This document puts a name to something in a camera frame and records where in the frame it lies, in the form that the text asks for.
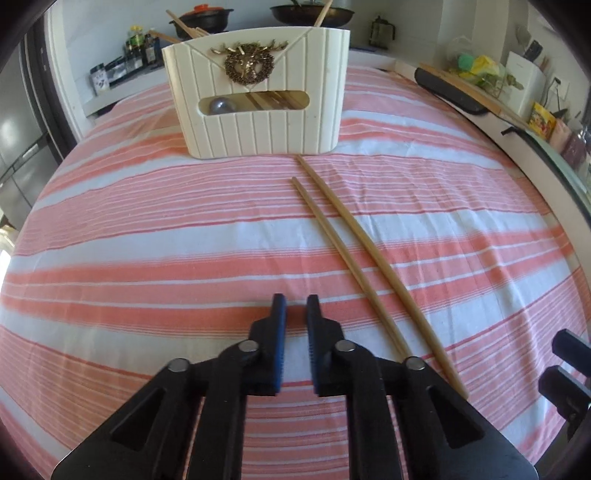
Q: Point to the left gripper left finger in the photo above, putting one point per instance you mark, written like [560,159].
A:
[188,421]

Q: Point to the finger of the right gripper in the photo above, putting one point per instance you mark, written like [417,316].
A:
[570,397]
[571,348]

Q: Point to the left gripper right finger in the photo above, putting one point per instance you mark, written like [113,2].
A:
[404,420]

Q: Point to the smooth handle steel spoon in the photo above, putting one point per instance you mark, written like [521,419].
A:
[221,105]

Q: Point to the pink striped tablecloth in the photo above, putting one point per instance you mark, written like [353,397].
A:
[136,253]

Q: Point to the wooden cutting board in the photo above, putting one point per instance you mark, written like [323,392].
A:
[479,95]

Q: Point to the white knife block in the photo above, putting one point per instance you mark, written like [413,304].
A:
[530,77]

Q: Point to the bag of sponges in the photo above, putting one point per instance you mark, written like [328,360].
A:
[479,70]

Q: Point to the grey double door refrigerator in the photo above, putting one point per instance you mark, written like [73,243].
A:
[35,135]

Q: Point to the cream utensil holder box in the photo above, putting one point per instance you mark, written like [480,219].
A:
[288,84]

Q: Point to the dark glass kettle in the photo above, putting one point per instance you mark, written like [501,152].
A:
[382,33]

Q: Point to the sauce bottles group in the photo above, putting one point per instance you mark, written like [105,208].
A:
[141,49]

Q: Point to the black pot red lid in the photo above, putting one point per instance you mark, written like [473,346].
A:
[211,19]

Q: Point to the dark wok with lid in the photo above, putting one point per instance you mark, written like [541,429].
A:
[306,14]

